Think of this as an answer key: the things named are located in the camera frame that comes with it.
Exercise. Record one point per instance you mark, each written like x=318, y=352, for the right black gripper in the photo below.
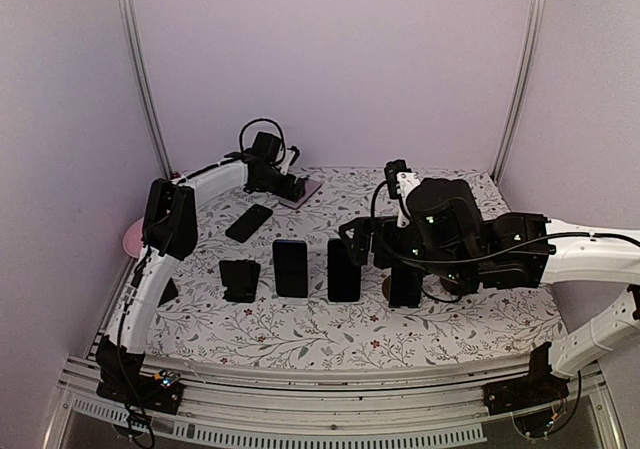
x=363, y=237

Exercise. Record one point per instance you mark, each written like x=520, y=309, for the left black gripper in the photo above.
x=287, y=191

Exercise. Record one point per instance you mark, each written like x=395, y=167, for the pink phone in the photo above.
x=311, y=187

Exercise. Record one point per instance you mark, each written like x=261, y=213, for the blue phone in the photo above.
x=343, y=277
x=290, y=268

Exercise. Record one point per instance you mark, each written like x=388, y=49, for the dark round base stand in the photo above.
x=386, y=287

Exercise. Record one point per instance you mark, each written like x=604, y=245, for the teal phone dark screen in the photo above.
x=405, y=288

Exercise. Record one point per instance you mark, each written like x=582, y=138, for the black folding phone stand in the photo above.
x=240, y=280

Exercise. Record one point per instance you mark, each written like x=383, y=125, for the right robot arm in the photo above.
x=439, y=230

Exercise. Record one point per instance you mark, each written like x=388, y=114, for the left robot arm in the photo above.
x=170, y=233

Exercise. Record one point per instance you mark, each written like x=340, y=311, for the black phone face down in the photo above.
x=248, y=223

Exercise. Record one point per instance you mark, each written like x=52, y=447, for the wooden round base stand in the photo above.
x=451, y=286

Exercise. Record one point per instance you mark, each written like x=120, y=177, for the black phone on left stand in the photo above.
x=170, y=293

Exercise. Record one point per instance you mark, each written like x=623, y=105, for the floral table mat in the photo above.
x=313, y=333

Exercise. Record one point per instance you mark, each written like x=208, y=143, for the pink round dish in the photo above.
x=132, y=242

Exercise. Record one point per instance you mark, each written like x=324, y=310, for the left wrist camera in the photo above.
x=290, y=156

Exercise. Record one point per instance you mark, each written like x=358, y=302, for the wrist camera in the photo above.
x=290, y=156
x=400, y=181

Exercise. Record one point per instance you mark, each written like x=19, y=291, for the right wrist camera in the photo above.
x=400, y=181

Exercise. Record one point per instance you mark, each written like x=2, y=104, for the right aluminium frame post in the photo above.
x=533, y=28

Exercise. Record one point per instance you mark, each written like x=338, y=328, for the aluminium frame post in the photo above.
x=533, y=28
x=136, y=53

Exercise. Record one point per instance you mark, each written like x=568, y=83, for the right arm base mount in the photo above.
x=538, y=386

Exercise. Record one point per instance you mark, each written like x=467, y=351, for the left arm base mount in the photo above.
x=140, y=389

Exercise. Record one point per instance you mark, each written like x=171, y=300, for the left aluminium frame post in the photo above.
x=136, y=53

